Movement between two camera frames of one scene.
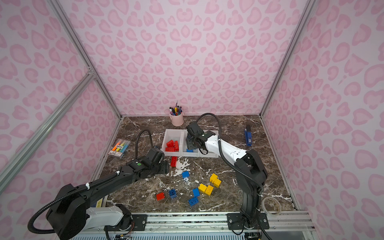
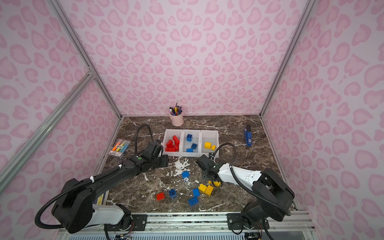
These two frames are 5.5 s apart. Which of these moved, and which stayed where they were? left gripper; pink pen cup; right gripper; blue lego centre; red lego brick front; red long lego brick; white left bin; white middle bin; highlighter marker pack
Moved: red long lego brick; left gripper; right gripper
Stayed: red lego brick front; white middle bin; highlighter marker pack; pink pen cup; blue lego centre; white left bin
